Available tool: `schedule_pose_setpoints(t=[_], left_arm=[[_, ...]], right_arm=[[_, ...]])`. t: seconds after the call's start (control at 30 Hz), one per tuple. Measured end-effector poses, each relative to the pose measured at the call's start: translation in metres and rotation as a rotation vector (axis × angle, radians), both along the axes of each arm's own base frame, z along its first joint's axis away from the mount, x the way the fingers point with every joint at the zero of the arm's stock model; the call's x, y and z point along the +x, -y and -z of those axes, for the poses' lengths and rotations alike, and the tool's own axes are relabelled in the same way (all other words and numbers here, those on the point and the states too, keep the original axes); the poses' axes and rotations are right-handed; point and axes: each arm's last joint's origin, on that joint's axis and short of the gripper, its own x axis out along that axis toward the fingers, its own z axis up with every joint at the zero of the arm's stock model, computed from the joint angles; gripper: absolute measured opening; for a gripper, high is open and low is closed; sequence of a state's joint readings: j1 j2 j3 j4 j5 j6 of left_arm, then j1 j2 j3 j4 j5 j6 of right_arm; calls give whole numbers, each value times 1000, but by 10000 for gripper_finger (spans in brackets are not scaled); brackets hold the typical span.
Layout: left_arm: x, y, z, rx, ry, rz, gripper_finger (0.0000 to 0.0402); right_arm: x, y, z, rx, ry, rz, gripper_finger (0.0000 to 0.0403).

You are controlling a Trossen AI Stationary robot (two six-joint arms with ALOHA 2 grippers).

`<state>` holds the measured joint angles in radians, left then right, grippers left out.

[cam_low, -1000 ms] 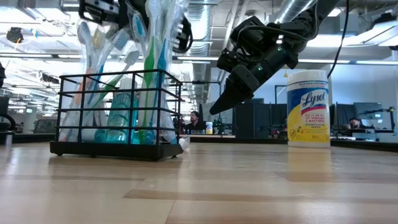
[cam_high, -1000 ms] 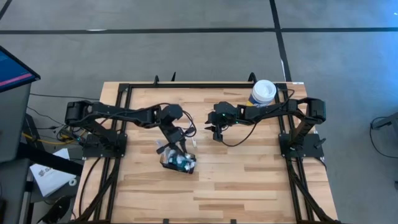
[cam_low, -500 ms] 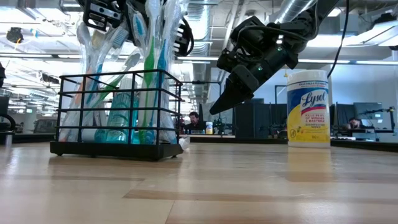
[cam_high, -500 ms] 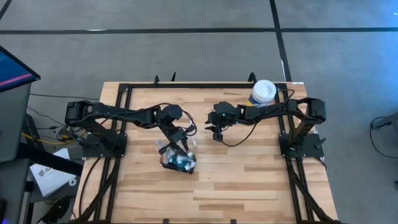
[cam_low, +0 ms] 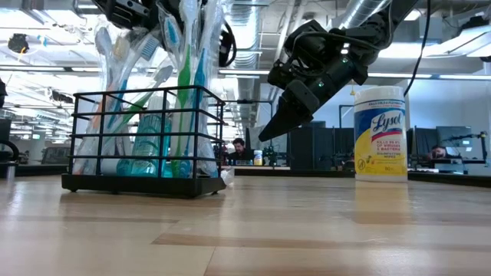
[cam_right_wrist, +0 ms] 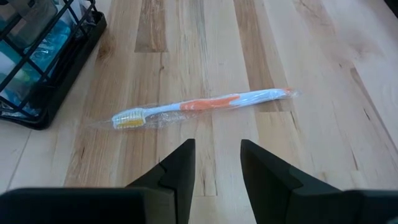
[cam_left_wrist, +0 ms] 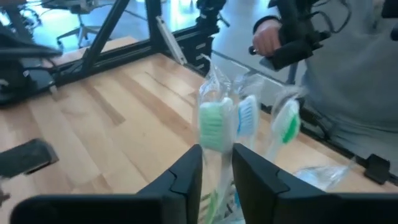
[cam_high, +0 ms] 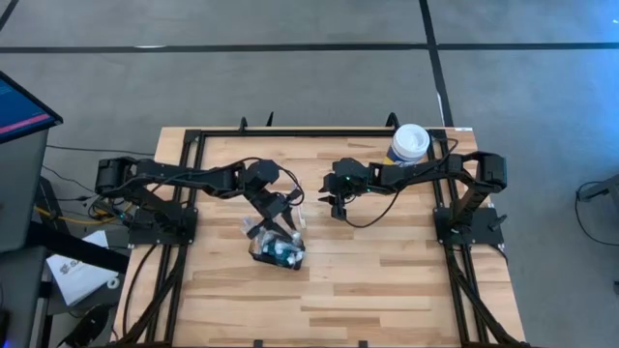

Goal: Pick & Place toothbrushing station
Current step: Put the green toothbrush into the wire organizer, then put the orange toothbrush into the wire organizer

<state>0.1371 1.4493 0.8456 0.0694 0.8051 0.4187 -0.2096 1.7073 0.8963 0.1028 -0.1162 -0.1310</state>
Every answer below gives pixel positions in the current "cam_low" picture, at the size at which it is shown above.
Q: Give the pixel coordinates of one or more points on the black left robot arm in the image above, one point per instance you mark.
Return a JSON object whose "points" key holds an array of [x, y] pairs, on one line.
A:
{"points": [[2, 94]]}

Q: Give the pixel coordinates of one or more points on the small white yellow canister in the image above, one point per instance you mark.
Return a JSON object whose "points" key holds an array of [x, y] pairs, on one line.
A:
{"points": [[258, 158]]}

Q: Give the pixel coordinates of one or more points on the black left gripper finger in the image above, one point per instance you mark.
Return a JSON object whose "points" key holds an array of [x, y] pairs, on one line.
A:
{"points": [[169, 7]]}

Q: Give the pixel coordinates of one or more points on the silver metal post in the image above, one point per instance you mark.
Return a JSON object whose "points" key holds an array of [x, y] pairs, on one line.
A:
{"points": [[10, 172]]}

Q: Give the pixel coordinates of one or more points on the long ceiling light strip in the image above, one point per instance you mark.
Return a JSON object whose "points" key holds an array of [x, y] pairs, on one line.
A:
{"points": [[245, 71]]}

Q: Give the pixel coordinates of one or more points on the small black background robot arm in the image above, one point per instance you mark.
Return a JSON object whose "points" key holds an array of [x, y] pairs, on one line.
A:
{"points": [[270, 157]]}

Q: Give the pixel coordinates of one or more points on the yellow blue wipes canister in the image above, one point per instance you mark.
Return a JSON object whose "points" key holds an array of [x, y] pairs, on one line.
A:
{"points": [[379, 153]]}

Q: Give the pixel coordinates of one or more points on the grey computer monitor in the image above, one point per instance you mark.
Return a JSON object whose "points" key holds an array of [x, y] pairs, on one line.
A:
{"points": [[452, 138]]}

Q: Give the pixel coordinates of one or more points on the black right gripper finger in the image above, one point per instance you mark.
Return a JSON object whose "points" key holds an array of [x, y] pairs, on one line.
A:
{"points": [[295, 111]]}

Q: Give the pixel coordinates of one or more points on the black partition panel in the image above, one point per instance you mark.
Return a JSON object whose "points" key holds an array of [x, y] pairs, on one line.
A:
{"points": [[310, 149]]}

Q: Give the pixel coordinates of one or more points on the purple bristle toothbrush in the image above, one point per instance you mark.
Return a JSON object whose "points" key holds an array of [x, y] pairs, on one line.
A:
{"points": [[149, 46]]}

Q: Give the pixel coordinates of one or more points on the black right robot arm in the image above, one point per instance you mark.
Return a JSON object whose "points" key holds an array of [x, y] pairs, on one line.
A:
{"points": [[387, 19]]}

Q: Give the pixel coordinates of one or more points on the person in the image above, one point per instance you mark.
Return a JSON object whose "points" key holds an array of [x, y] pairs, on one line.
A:
{"points": [[239, 149], [439, 152]]}

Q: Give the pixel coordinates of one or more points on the silver round ceiling duct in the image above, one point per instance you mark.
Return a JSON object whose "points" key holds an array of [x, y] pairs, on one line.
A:
{"points": [[245, 46], [358, 11]]}

